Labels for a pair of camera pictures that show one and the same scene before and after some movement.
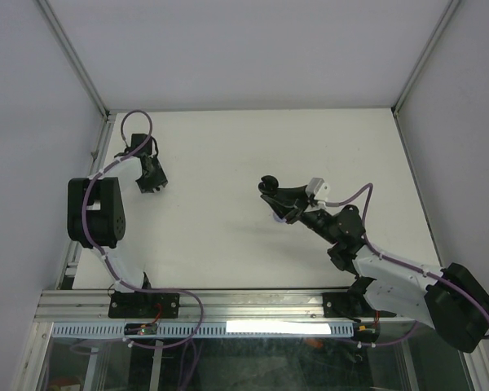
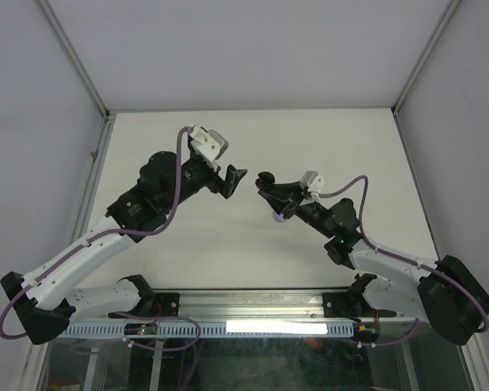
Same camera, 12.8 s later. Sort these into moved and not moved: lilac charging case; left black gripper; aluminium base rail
Moved: left black gripper
Not moved: lilac charging case; aluminium base rail
